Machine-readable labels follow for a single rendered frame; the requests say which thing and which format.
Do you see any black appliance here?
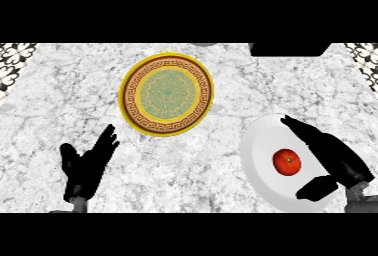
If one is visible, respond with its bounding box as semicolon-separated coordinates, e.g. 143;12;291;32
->
248;43;332;57

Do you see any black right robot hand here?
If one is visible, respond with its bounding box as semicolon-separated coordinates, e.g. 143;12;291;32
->
279;114;376;202

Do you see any white plate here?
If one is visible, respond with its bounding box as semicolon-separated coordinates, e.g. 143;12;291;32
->
239;113;347;213

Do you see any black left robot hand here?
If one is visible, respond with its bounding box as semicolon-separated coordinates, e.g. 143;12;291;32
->
59;124;121;203

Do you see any gold patterned plate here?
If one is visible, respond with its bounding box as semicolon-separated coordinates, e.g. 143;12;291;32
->
116;52;215;138

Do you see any red tomato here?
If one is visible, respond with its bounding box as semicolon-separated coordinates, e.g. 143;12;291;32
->
271;148;302;177

